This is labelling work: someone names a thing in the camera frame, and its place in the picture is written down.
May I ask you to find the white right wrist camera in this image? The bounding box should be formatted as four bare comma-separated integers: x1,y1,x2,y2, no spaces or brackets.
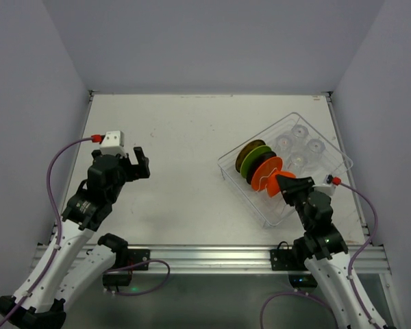
314,175,342,197

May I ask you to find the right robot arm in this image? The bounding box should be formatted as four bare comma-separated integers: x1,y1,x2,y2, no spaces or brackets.
275,175,388,328

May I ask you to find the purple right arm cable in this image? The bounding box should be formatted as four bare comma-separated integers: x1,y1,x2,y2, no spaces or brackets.
260,178,379,329

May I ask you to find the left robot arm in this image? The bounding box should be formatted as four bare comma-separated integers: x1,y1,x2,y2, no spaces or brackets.
0,147,150,328

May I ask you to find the orange plastic plate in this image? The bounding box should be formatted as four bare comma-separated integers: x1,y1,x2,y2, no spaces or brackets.
251,156,283,191

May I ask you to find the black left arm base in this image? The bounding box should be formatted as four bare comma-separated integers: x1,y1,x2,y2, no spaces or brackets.
97,234,151,292

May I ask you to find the green plastic plate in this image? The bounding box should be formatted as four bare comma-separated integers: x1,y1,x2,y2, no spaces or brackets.
240,145,271,178

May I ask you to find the black plastic plate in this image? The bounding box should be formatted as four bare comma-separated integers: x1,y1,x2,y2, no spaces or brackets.
246,151,277,184

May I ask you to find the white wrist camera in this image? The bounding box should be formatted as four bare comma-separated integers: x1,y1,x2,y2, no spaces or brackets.
314,175,342,197
99,130,126,157

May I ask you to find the clear plastic cup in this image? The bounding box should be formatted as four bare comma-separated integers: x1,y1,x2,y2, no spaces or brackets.
306,138,325,162
275,134,295,156
287,151,309,174
290,124,309,143

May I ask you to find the dark olive plastic plate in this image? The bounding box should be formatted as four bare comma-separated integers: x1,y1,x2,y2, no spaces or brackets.
235,139,266,173

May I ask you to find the white wire dish rack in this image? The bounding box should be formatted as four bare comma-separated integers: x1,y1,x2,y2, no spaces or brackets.
218,112,353,228

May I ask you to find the aluminium mounting rail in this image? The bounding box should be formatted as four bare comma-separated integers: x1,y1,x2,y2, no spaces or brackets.
29,244,390,275

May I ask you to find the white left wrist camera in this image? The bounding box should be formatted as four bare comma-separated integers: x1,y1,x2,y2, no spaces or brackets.
99,130,126,157

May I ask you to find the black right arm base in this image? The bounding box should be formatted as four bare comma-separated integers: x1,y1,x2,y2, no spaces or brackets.
269,241,318,291

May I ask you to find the orange plastic bowl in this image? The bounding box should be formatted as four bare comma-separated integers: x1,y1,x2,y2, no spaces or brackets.
266,171,296,197

